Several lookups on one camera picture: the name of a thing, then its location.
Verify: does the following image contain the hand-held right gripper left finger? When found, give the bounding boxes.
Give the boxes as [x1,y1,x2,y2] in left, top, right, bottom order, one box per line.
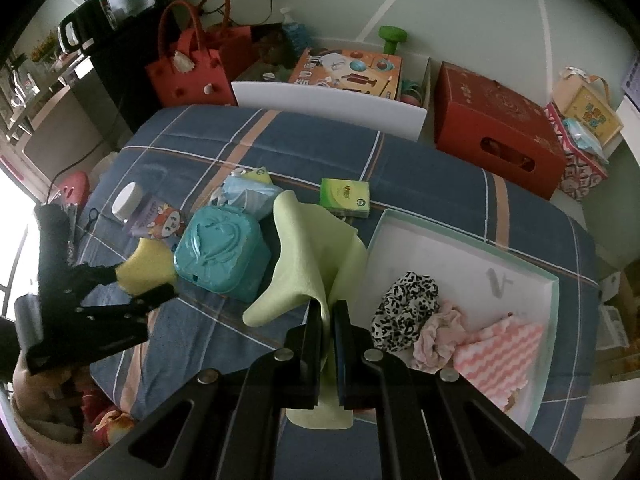
[70,300,332,480]

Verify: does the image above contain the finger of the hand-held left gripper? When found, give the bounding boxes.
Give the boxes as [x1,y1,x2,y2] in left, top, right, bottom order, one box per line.
[75,262,129,289]
[75,282,180,319]

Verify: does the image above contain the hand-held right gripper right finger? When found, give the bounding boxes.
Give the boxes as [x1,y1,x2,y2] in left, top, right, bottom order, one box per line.
[332,300,583,480]

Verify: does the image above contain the yellow cloth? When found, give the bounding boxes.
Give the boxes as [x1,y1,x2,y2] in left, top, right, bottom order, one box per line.
[113,238,177,297]

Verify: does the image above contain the pink lace scrunchie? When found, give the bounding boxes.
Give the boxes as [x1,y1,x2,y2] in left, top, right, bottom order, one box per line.
[412,302,467,374]

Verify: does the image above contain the light green cloth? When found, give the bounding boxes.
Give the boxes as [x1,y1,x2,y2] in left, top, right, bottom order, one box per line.
[242,189,369,432]

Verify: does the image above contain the pink white fluffy towel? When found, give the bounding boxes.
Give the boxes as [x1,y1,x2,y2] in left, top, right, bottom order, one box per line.
[452,319,546,397]

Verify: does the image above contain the white tray with teal rim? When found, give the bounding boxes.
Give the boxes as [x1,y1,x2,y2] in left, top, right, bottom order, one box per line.
[344,208,560,434]

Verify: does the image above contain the leopard print scrunchie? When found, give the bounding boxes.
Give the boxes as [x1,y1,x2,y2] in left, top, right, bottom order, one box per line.
[371,271,440,353]

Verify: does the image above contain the white capped bottle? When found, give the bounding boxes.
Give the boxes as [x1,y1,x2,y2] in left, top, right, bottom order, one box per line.
[110,181,146,224]

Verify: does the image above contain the purple cartoon packet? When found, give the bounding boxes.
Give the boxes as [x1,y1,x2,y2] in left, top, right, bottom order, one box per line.
[122,197,186,251]

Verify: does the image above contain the red clothes iron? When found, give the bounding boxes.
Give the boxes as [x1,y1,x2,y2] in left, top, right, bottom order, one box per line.
[59,171,91,206]

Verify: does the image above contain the teal plastic box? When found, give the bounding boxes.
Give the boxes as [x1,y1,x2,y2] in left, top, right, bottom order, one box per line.
[173,204,273,304]

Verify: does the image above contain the red floral cloth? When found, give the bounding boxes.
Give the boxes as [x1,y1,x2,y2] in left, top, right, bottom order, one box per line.
[79,389,137,447]

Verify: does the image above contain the blue face mask pack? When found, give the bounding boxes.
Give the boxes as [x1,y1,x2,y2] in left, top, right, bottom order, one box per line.
[219,167,281,221]

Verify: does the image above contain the green tissue pack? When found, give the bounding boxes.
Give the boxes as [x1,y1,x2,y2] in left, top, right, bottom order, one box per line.
[319,177,371,219]

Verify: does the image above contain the black cabinet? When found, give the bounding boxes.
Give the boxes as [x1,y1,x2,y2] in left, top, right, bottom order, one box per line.
[89,15,172,134]

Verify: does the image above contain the red felt tote bag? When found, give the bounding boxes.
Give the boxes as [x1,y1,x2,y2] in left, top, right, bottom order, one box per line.
[144,0,236,109]
[199,0,254,81]

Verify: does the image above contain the black kettle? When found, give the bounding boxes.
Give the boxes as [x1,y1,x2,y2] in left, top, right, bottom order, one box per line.
[57,9,96,54]

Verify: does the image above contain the white chair back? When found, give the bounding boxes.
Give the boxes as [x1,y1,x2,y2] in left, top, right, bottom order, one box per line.
[230,80,427,142]

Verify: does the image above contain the rolls of tape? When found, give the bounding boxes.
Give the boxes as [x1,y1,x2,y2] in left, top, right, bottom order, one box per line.
[399,79,426,106]

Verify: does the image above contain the red cardboard box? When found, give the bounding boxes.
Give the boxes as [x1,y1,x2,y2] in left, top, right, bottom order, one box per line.
[433,61,569,201]

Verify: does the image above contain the orange toy box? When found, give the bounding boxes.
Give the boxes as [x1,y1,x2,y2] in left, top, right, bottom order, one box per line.
[287,45,404,104]

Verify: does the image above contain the patterned red white bag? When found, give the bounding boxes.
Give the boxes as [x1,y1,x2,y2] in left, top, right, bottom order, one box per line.
[544,102,611,202]

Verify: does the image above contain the green dumbbell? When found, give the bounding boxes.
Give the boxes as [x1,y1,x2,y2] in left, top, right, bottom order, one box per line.
[378,25,409,56]

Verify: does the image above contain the beige paper gift bag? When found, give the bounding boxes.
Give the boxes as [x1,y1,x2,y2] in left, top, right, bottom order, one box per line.
[552,66,624,146]

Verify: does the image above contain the black power cable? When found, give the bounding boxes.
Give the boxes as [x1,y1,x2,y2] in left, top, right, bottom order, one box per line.
[49,130,108,196]

